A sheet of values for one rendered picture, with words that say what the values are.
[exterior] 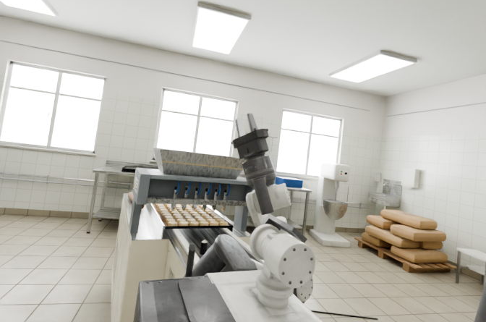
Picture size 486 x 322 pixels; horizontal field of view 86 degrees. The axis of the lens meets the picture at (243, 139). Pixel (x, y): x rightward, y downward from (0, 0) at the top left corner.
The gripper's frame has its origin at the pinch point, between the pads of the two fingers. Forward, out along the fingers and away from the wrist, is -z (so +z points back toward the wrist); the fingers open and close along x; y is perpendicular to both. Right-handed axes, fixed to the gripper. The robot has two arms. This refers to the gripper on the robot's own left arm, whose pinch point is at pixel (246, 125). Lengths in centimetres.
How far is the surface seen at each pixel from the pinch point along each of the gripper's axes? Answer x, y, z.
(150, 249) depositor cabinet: -91, -17, 35
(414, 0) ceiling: 71, -234, -108
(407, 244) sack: -38, -383, 158
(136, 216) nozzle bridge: -97, -16, 17
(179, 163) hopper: -73, -34, -6
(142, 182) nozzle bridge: -81, -13, 1
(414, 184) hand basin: -12, -497, 92
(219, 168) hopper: -64, -56, 2
